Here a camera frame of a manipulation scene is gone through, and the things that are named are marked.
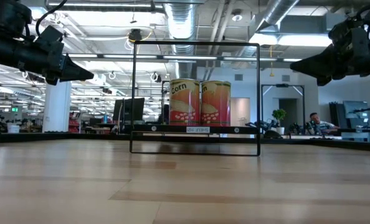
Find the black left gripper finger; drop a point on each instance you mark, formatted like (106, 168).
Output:
(74, 70)
(69, 79)

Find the corn can red orange label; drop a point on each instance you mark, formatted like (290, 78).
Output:
(216, 104)
(185, 102)

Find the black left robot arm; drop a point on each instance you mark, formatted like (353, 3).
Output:
(10, 53)

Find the white building column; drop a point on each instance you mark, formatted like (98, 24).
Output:
(56, 105)

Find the person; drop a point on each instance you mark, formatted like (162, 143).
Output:
(323, 126)

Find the green plant white pot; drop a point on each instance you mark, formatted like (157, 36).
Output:
(278, 115)

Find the green exit sign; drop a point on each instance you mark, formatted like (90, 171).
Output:
(15, 109)

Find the white bucket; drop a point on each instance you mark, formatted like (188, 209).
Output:
(13, 128)

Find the round ceiling sensor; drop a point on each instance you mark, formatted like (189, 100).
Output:
(236, 16)

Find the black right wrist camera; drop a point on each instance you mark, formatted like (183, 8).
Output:
(361, 43)

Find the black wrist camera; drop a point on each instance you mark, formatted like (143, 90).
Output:
(361, 43)
(49, 34)

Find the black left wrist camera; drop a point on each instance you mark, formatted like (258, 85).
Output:
(49, 34)

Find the black metal station frame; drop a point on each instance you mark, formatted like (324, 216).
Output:
(281, 85)

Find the black aluminium table frame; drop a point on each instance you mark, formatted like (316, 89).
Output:
(63, 137)

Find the large silver air duct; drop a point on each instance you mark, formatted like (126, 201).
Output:
(275, 12)

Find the black overhead camera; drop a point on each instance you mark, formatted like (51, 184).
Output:
(135, 35)

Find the silver ribbed air duct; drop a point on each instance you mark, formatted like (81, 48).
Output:
(182, 25)

